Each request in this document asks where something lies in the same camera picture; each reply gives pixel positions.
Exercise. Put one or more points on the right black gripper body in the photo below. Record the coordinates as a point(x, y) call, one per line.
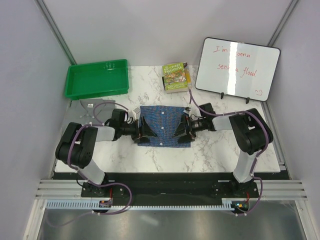
point(198, 125)

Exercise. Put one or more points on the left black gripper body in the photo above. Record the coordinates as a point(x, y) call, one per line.
point(130, 129)

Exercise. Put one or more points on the blue plaid long sleeve shirt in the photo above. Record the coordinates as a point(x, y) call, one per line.
point(163, 120)

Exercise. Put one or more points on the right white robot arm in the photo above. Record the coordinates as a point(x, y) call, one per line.
point(251, 133)

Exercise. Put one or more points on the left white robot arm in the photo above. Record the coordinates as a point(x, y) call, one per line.
point(76, 146)

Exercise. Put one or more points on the folded grey shirt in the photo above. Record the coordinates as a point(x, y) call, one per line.
point(81, 111)

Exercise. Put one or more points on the green treehouse book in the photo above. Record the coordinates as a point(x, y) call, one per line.
point(176, 77)

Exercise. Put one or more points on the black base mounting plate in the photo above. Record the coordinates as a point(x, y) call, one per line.
point(171, 189)

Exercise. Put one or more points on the green plastic tray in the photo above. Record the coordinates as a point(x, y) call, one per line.
point(97, 79)

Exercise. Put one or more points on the white whiteboard with red writing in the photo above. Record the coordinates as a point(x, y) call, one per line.
point(237, 69)

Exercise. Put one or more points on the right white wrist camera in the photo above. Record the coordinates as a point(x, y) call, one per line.
point(187, 111)

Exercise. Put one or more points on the left light blue cable duct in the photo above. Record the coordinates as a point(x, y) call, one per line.
point(78, 204)

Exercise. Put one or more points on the aluminium frame rail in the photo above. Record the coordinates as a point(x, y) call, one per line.
point(272, 190)

